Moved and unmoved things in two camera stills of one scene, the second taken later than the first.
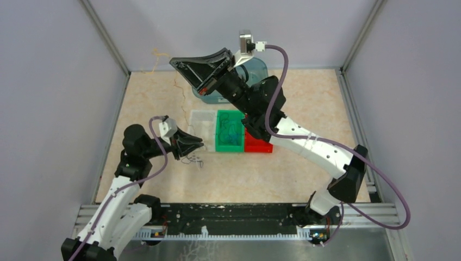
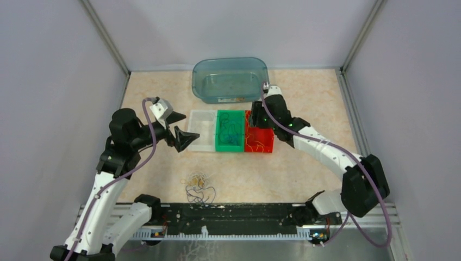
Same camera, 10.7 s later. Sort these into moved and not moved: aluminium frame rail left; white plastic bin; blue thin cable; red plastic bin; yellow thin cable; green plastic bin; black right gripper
Moved: black right gripper; yellow thin cable
Not moved: red plastic bin; aluminium frame rail left; green plastic bin; blue thin cable; white plastic bin
